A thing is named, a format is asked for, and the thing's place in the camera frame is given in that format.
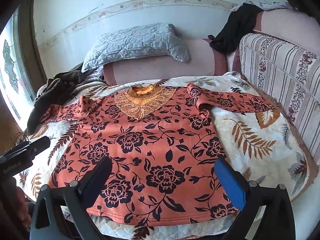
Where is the dark brown fleece blanket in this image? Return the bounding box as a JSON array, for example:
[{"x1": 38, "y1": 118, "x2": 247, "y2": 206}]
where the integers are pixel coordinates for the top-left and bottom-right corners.
[{"x1": 26, "y1": 64, "x2": 104, "y2": 135}]

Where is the pink headboard cushion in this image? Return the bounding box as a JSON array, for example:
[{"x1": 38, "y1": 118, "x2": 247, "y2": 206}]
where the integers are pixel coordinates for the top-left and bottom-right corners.
[{"x1": 102, "y1": 9, "x2": 319, "y2": 86}]

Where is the grey quilted pillow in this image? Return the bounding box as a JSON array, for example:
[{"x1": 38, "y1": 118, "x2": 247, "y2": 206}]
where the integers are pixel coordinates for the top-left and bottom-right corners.
[{"x1": 81, "y1": 23, "x2": 190, "y2": 73}]

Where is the stained glass window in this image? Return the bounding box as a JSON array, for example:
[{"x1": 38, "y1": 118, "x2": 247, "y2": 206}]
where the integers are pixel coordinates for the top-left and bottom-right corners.
[{"x1": 1, "y1": 9, "x2": 35, "y2": 131}]

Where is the orange floral blouse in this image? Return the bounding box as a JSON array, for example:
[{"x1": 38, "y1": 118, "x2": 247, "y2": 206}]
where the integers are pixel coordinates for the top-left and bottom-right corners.
[{"x1": 42, "y1": 83, "x2": 272, "y2": 226}]

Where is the person's left hand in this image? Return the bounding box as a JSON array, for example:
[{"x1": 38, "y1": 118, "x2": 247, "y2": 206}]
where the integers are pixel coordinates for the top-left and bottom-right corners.
[{"x1": 6, "y1": 178, "x2": 31, "y2": 228}]

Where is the striped floral folded quilt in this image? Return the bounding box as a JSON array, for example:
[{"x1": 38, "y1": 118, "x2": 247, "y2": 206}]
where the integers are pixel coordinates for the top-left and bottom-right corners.
[{"x1": 239, "y1": 33, "x2": 319, "y2": 163}]

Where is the black garment on headboard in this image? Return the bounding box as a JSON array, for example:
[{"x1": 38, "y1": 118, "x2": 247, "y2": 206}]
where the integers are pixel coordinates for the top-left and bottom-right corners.
[{"x1": 208, "y1": 4, "x2": 263, "y2": 54}]

